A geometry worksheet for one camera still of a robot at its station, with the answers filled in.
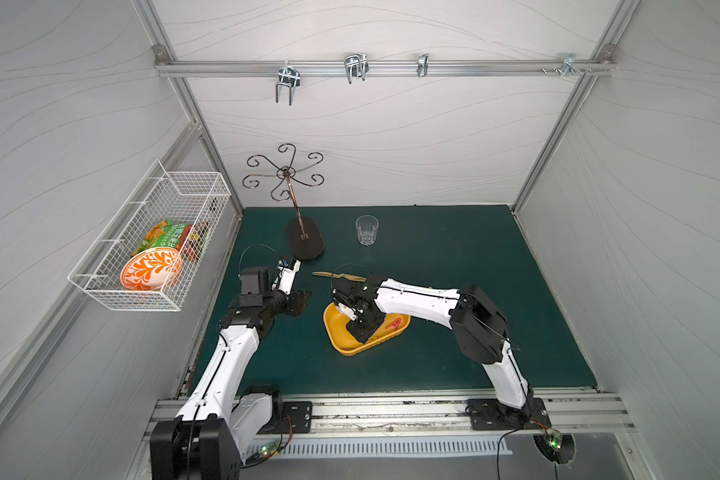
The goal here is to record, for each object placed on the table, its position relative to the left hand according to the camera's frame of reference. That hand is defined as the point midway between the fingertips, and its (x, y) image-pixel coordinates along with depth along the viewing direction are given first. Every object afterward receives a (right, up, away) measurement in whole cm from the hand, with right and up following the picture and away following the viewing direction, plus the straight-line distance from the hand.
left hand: (300, 290), depth 83 cm
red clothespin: (+27, -12, +5) cm, 30 cm away
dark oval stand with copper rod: (-5, +16, +26) cm, 31 cm away
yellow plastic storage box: (+10, -11, +3) cm, 15 cm away
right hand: (+17, -13, +4) cm, 22 cm away
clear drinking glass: (+19, +19, +28) cm, 38 cm away
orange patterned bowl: (-28, +8, -19) cm, 35 cm away
